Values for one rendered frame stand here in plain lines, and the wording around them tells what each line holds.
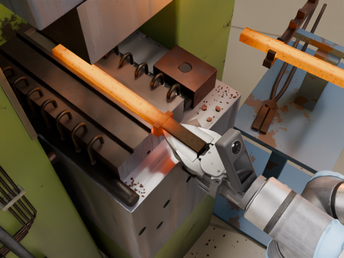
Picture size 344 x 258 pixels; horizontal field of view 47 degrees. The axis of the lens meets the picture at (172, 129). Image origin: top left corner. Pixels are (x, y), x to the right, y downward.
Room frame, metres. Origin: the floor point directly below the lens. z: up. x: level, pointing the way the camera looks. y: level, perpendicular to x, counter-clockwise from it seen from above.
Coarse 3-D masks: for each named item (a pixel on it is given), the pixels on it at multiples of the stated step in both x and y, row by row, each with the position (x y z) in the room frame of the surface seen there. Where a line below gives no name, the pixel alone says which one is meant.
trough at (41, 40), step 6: (30, 30) 0.69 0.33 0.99; (36, 30) 0.70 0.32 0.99; (30, 36) 0.68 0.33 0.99; (36, 36) 0.68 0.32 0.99; (42, 36) 0.68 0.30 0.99; (48, 36) 0.68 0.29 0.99; (42, 42) 0.66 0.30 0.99; (48, 42) 0.66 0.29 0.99; (54, 42) 0.66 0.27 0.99; (48, 48) 0.64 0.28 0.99
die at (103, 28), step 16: (96, 0) 0.36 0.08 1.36; (112, 0) 0.38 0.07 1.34; (128, 0) 0.40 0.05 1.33; (144, 0) 0.42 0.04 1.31; (160, 0) 0.45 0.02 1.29; (64, 16) 0.36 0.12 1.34; (80, 16) 0.34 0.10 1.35; (96, 16) 0.36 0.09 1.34; (112, 16) 0.38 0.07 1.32; (128, 16) 0.40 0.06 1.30; (144, 16) 0.42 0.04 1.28; (48, 32) 0.39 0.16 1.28; (64, 32) 0.37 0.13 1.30; (80, 32) 0.34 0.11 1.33; (96, 32) 0.36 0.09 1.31; (112, 32) 0.37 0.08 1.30; (128, 32) 0.39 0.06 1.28; (80, 48) 0.35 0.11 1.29; (96, 48) 0.35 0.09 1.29; (112, 48) 0.37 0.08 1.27
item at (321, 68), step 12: (240, 36) 0.70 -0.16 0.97; (252, 36) 0.69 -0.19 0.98; (264, 36) 0.69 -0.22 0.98; (264, 48) 0.66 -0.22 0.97; (276, 48) 0.65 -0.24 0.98; (288, 48) 0.65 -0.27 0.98; (288, 60) 0.63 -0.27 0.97; (300, 60) 0.61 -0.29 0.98; (312, 60) 0.61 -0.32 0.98; (312, 72) 0.59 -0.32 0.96; (324, 72) 0.58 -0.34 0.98; (336, 72) 0.58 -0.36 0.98; (336, 84) 0.56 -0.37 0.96
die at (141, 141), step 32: (0, 64) 0.60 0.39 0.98; (32, 64) 0.59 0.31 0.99; (64, 64) 0.58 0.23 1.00; (96, 64) 0.58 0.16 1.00; (128, 64) 0.59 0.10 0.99; (32, 96) 0.51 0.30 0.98; (64, 96) 0.50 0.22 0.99; (96, 96) 0.50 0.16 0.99; (160, 96) 0.50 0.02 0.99; (64, 128) 0.44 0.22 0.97; (96, 128) 0.43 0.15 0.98; (128, 128) 0.42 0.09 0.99; (128, 160) 0.36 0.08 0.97
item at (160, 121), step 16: (64, 48) 0.62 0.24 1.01; (80, 64) 0.57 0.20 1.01; (96, 80) 0.53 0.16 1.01; (112, 80) 0.53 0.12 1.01; (128, 96) 0.49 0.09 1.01; (144, 112) 0.45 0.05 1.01; (160, 112) 0.45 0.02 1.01; (160, 128) 0.41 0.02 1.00; (176, 128) 0.41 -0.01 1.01; (192, 144) 0.37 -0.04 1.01
